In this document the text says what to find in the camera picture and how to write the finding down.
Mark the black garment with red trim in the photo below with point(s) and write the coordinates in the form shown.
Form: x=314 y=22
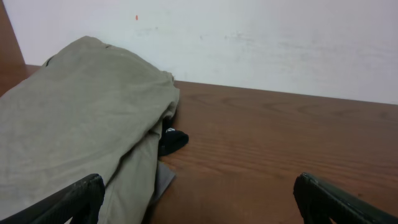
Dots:
x=171 y=139

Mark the grey shorts on pile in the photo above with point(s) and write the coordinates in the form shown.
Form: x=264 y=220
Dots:
x=93 y=108

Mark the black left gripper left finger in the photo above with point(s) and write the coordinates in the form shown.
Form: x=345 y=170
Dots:
x=80 y=202

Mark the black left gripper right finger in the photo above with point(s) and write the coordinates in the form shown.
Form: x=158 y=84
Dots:
x=320 y=202

